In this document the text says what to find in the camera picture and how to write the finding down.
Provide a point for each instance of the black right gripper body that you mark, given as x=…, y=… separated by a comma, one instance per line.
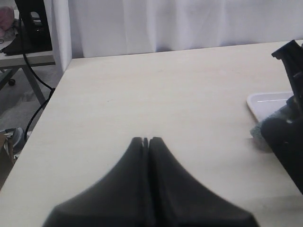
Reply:
x=285, y=136

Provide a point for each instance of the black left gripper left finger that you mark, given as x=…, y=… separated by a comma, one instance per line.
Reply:
x=122, y=198

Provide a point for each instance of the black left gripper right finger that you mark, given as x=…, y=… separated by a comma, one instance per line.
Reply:
x=182, y=201

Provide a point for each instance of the green knitted scarf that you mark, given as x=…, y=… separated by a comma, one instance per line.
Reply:
x=257, y=137

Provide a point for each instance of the white rectangular plastic tray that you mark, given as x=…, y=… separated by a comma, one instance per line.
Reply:
x=262, y=105

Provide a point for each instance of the white backdrop curtain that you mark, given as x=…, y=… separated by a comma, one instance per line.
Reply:
x=98, y=28

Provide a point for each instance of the grey side table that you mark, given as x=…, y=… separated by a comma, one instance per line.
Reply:
x=16, y=62

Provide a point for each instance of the pink plush toy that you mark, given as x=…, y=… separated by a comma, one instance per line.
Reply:
x=7, y=17

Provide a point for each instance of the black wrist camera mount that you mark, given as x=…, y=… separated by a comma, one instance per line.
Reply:
x=291, y=55

